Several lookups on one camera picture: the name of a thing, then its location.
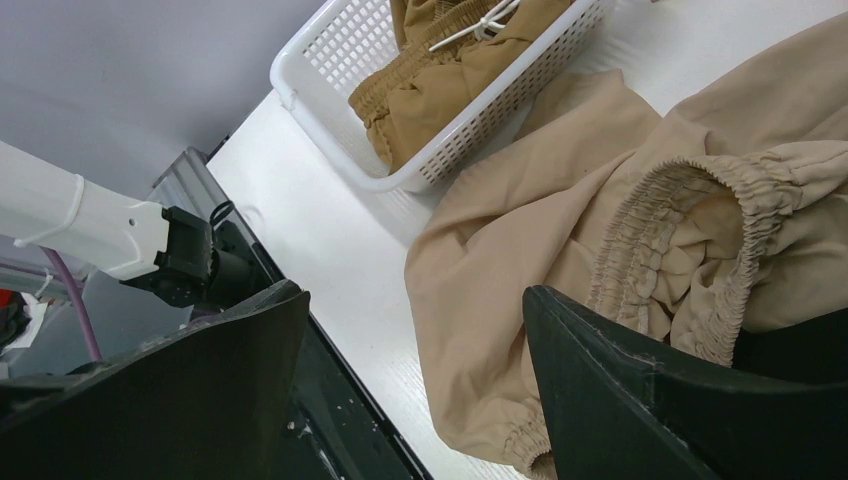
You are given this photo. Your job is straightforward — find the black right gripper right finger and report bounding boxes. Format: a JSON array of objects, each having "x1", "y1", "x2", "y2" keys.
[{"x1": 522, "y1": 286, "x2": 847, "y2": 479}]

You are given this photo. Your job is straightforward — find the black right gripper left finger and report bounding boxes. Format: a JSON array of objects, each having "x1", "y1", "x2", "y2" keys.
[{"x1": 1, "y1": 280, "x2": 310, "y2": 479}]

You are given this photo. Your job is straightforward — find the beige shorts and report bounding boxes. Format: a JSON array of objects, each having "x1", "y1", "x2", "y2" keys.
[{"x1": 405, "y1": 15, "x2": 847, "y2": 479}]

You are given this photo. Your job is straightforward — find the brown shorts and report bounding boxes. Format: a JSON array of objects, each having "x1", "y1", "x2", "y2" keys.
[{"x1": 348, "y1": 0, "x2": 571, "y2": 173}]

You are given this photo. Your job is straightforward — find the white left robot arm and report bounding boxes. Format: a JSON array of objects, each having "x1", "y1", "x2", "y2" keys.
[{"x1": 1, "y1": 144, "x2": 270, "y2": 309}]

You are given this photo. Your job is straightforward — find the white plastic basket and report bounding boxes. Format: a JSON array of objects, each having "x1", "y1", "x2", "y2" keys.
[{"x1": 270, "y1": 1, "x2": 615, "y2": 192}]

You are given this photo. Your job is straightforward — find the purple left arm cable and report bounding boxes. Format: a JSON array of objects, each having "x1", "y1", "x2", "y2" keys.
[{"x1": 39, "y1": 246, "x2": 104, "y2": 364}]

